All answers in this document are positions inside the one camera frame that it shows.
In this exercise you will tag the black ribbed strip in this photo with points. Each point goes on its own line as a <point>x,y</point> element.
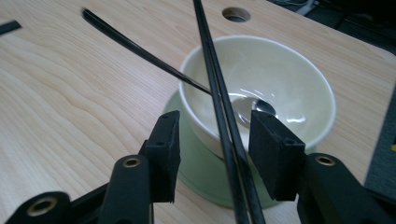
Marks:
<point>7,27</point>

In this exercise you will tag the black chopstick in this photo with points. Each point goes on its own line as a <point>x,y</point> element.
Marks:
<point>228,157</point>
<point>241,157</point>

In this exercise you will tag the pale green saucer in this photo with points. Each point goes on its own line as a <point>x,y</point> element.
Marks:
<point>199,174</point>

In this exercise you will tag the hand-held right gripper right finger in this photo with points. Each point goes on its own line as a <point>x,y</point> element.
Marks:
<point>274,161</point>

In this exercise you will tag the dark grey mat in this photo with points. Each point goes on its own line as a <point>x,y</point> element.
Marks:
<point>383,155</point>

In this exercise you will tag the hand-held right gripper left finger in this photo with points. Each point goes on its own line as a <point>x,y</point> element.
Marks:
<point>165,161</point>

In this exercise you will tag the white ceramic bowl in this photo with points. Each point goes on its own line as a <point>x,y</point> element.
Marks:
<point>280,71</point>

